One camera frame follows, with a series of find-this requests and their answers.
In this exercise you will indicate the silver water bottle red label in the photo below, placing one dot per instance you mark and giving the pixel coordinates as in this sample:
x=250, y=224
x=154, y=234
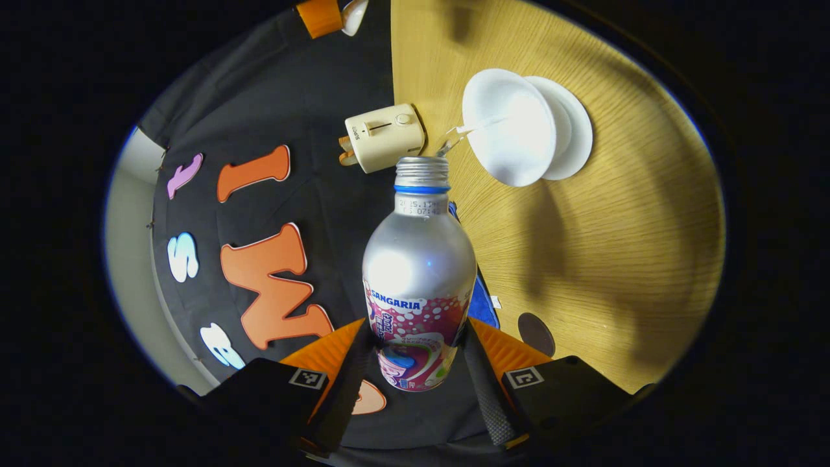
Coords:
x=418, y=272

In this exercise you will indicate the cream toaster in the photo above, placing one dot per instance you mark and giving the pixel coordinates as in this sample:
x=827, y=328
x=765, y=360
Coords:
x=386, y=136

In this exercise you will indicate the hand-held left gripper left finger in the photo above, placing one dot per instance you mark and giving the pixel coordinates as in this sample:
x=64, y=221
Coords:
x=337, y=402

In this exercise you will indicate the white teacup lid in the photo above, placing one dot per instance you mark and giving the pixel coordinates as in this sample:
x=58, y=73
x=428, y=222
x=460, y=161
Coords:
x=355, y=16

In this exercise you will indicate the dark round coaster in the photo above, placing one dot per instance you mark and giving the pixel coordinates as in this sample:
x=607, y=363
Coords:
x=536, y=334

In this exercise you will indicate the blue folded cloth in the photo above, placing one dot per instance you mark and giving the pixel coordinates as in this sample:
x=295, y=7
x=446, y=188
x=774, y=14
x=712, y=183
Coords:
x=483, y=305

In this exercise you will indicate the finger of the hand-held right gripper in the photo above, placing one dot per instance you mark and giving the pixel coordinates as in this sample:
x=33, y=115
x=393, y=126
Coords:
x=320, y=16

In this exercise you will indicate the toast bread slice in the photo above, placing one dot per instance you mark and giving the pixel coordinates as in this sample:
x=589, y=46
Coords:
x=349, y=159
x=345, y=143

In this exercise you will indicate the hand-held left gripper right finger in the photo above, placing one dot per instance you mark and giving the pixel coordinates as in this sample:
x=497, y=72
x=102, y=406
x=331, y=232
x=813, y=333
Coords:
x=489, y=395

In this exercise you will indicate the white teacup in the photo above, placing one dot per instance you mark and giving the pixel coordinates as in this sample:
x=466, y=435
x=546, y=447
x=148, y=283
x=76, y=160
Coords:
x=512, y=126

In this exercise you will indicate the white saucer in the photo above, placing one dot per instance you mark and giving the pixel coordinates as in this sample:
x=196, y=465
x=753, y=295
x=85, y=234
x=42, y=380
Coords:
x=574, y=126

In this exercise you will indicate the black backdrop cloth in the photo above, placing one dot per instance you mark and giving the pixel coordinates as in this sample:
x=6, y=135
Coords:
x=311, y=188

